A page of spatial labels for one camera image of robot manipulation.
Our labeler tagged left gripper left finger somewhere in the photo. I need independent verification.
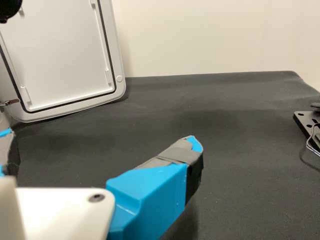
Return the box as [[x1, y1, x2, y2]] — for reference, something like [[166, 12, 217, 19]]
[[0, 126, 21, 177]]

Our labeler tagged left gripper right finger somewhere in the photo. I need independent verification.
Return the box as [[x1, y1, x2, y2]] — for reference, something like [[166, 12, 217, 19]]
[[105, 135, 205, 240]]

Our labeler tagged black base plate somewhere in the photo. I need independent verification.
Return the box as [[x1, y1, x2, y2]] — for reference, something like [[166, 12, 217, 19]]
[[292, 99, 320, 151]]

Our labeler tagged incubator door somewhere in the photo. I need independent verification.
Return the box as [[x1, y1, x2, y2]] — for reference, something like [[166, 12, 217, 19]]
[[0, 0, 127, 124]]

